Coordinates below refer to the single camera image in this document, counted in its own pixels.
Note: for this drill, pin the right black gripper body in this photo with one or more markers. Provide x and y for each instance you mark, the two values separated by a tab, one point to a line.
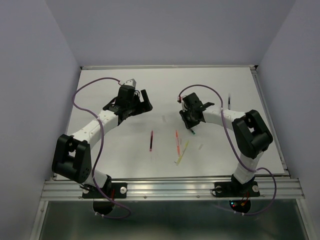
188	118

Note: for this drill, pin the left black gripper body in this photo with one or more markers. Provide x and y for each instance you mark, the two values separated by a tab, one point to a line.
134	106

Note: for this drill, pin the purple pen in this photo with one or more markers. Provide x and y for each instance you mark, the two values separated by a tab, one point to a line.
229	102

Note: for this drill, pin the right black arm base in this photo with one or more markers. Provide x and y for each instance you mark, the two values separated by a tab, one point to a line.
240	193

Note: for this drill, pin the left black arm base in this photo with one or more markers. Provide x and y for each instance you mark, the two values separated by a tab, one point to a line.
101	205

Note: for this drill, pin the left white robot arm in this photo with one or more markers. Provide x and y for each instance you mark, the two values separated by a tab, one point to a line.
72	157

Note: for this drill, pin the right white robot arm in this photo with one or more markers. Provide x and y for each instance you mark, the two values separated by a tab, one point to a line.
247	133

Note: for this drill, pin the yellow pen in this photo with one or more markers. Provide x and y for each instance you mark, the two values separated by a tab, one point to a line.
182	154

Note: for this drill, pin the orange pen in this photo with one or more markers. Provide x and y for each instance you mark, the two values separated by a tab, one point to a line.
177	143

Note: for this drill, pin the red pen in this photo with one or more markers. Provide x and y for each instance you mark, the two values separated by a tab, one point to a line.
151	141

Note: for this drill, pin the white table board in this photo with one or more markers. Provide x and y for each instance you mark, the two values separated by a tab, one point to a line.
125	151

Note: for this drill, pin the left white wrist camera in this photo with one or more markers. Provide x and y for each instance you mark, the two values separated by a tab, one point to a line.
130	82

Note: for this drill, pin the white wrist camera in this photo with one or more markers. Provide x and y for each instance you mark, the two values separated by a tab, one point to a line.
180	99
130	82

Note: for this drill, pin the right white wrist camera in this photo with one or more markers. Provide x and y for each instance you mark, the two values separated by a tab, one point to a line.
180	99

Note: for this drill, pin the aluminium front rail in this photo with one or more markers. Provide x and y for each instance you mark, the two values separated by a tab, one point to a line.
172	189

